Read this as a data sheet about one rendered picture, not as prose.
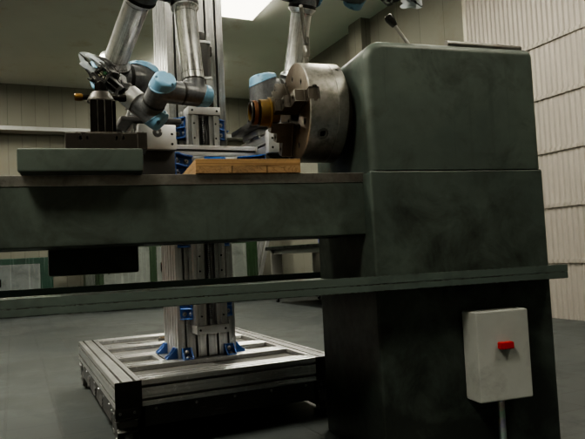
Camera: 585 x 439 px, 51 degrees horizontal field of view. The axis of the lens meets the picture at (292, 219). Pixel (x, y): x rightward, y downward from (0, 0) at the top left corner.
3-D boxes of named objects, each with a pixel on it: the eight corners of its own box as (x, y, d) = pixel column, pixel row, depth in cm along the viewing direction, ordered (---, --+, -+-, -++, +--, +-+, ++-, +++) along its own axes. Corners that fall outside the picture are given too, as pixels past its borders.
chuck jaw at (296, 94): (305, 102, 192) (317, 85, 181) (306, 117, 191) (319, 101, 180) (272, 101, 189) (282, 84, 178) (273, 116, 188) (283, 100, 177)
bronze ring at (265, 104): (273, 101, 197) (245, 101, 194) (281, 94, 188) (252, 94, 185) (275, 130, 197) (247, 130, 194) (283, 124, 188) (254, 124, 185)
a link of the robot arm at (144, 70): (165, 96, 234) (164, 61, 235) (132, 91, 226) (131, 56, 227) (152, 103, 243) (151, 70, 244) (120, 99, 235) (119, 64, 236)
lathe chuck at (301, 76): (306, 165, 212) (304, 74, 211) (339, 158, 182) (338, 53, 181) (281, 165, 209) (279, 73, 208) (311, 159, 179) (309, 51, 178)
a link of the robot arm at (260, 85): (244, 107, 258) (243, 76, 258) (272, 110, 265) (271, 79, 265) (258, 100, 247) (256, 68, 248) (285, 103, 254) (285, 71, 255)
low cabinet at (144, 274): (217, 293, 1044) (215, 240, 1049) (259, 299, 862) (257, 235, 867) (83, 303, 952) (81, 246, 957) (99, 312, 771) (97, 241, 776)
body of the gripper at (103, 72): (98, 59, 195) (127, 83, 195) (110, 62, 203) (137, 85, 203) (84, 77, 196) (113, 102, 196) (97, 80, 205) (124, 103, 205)
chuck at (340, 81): (316, 165, 213) (313, 75, 212) (351, 158, 183) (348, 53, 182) (306, 165, 212) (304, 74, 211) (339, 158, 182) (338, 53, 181)
